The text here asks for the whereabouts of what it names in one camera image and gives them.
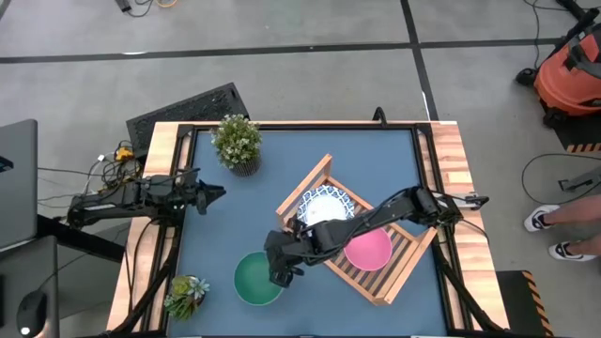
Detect blue table mat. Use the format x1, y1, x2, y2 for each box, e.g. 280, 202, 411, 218
166, 129, 450, 337

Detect green bowl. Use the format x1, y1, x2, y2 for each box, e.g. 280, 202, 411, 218
233, 251, 285, 305

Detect black frame strut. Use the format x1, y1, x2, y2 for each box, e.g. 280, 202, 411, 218
100, 220, 184, 338
431, 238, 506, 335

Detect green succulent potted plant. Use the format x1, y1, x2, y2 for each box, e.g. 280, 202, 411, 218
162, 274, 211, 323

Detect white flowering potted plant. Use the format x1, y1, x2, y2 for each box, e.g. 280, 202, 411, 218
209, 114, 263, 178

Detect blue patterned paper plate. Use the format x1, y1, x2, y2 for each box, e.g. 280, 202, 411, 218
296, 184, 357, 227

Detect grey closed laptop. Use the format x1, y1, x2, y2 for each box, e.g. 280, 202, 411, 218
0, 118, 39, 251

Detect pink bowl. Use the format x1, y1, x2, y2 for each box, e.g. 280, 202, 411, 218
343, 227, 393, 273

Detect wooden slatted shelf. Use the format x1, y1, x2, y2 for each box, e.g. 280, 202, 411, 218
275, 153, 439, 307

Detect black desk support bar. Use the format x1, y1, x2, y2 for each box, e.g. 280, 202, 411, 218
36, 214, 126, 263

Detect grey metal stand foot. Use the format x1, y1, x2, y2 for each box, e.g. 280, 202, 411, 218
558, 166, 601, 192

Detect black table frame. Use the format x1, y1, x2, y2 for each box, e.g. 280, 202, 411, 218
159, 122, 475, 338

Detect black floor cable loop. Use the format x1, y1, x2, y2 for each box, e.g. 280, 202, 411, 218
520, 153, 601, 207

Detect dark grey desk surface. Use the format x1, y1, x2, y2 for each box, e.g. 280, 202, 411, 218
0, 234, 60, 338

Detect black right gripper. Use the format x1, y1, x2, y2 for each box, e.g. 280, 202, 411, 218
264, 228, 311, 289

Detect black hazard-striped floor mat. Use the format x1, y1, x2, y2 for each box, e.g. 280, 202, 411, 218
496, 269, 555, 338
544, 100, 601, 154

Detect orange shop vacuum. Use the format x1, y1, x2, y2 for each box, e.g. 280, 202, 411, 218
515, 7, 601, 128

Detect black computer mouse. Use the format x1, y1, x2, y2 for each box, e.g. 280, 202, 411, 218
16, 289, 49, 338

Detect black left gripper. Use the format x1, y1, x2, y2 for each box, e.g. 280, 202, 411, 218
176, 180, 227, 216

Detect black cable bundle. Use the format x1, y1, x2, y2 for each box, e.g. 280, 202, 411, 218
37, 139, 145, 210

